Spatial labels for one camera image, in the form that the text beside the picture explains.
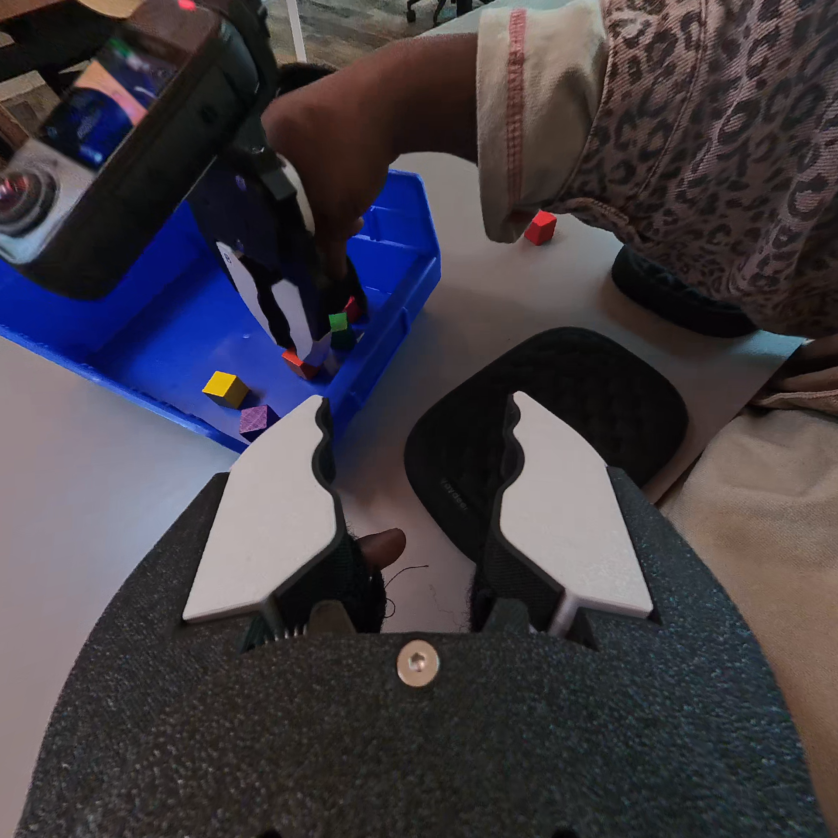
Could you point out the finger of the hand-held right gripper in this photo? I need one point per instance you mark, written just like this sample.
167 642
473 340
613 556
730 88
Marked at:
298 321
239 281

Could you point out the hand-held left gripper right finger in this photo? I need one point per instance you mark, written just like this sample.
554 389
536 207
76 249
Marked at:
563 524

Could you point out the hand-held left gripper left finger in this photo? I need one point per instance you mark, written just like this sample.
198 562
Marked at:
262 517

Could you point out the green wooden cube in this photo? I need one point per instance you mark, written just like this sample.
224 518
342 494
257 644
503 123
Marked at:
338 321

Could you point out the orange-red wooden cube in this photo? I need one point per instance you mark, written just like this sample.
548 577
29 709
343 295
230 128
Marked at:
300 365

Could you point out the blue plastic bin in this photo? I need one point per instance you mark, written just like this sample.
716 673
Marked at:
183 327

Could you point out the purple wooden cube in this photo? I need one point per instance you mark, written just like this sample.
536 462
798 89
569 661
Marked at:
255 420

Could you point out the yellow wooden cube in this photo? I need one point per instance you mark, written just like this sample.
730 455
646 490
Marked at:
222 386

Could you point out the person's right forearm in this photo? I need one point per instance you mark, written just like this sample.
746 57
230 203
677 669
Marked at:
432 98

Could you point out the person's left hand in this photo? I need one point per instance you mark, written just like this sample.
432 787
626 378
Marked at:
383 547

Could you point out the person's right hand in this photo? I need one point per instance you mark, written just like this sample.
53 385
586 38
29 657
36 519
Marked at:
327 144

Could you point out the black wrist rest pad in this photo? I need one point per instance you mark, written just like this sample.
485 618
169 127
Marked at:
589 380
668 301

